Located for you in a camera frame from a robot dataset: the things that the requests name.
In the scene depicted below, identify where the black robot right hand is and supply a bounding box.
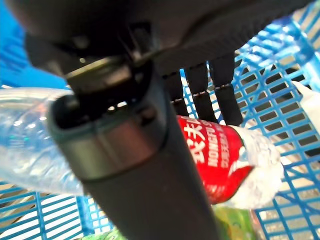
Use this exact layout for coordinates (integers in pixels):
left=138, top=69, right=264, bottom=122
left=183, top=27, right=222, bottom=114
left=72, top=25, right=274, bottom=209
left=4, top=0, right=320, bottom=240

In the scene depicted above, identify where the clear water bottle red cap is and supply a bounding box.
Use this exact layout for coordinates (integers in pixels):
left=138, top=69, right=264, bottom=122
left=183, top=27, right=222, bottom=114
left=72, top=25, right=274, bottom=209
left=0, top=87, right=285, bottom=210

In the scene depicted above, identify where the blue plastic shopping basket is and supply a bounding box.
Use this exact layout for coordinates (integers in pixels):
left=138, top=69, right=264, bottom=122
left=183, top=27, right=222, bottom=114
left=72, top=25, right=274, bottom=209
left=0, top=0, right=320, bottom=240

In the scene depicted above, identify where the white basket tag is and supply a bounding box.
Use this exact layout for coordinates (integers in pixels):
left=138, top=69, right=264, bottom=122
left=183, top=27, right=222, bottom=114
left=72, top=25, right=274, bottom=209
left=291, top=81, right=320, bottom=131

